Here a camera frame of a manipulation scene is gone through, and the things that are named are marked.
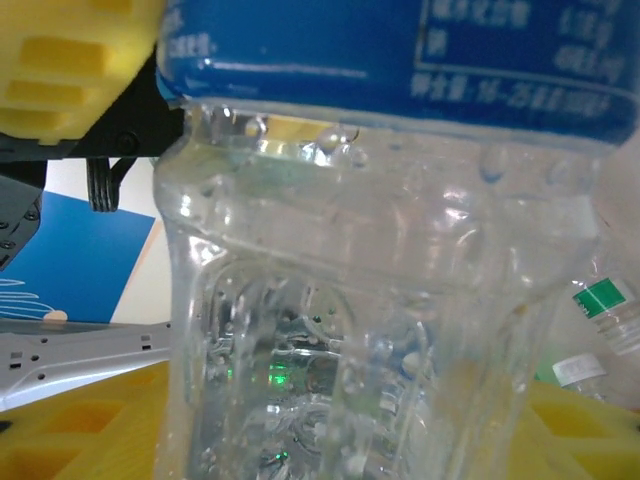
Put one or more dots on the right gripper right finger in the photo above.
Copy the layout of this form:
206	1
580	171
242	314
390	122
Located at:
590	440

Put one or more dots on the blue label blue cap bottle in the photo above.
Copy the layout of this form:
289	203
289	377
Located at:
350	250

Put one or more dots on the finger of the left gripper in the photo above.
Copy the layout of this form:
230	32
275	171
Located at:
65	65

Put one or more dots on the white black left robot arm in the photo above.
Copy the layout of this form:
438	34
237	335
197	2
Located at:
75	365

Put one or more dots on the clear bottle green neck band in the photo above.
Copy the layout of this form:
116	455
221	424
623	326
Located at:
600	297

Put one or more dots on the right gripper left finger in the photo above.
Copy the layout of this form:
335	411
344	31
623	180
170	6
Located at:
75	440

